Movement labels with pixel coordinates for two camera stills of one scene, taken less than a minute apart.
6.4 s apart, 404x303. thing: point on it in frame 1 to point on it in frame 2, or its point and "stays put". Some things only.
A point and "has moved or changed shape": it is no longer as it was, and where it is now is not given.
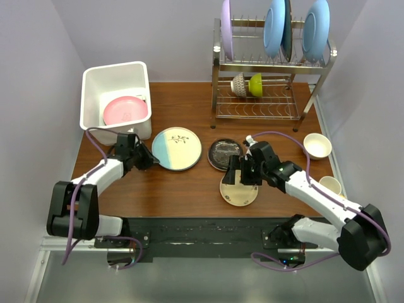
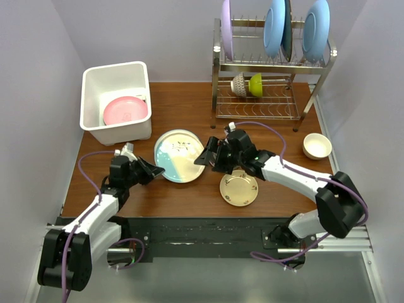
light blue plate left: (274, 28) stays put
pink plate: (124, 108) stays put
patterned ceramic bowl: (238, 85) stays put
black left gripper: (149, 158) to (149, 171)
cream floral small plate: (238, 194) stays put
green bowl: (255, 86) stays put
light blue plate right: (315, 31) stays put
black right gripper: (236, 163) to (217, 146)
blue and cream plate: (177, 148) has moved or changed shape
